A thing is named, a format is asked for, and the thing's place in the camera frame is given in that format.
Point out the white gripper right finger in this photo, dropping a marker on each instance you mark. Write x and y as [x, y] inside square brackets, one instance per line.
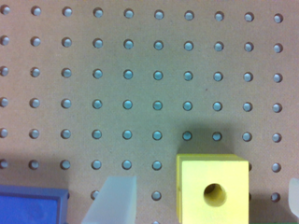
[293, 197]

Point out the purple wooden block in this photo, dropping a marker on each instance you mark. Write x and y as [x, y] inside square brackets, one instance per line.
[31, 205]

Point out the yellow wooden block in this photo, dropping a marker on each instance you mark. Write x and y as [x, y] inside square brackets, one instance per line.
[212, 189]

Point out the brown pegboard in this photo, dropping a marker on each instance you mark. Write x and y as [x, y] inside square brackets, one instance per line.
[93, 83]

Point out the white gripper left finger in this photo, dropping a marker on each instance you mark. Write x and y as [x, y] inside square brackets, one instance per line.
[115, 203]

